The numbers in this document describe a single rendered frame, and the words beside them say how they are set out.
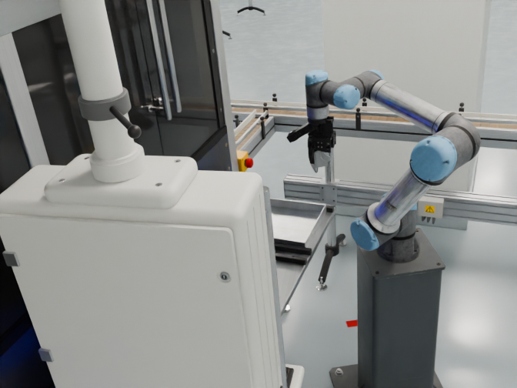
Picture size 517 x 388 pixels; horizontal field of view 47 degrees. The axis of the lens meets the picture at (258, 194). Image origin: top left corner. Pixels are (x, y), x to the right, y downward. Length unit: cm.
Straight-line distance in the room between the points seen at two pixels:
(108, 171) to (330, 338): 209
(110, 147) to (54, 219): 18
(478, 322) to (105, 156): 239
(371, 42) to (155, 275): 251
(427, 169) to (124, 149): 91
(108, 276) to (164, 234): 17
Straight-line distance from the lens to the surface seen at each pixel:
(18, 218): 118
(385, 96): 191
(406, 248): 213
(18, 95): 135
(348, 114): 292
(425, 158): 168
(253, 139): 277
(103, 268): 115
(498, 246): 370
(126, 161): 107
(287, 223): 220
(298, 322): 309
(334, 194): 314
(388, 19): 336
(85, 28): 100
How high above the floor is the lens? 206
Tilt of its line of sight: 29 degrees down
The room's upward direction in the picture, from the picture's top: 6 degrees counter-clockwise
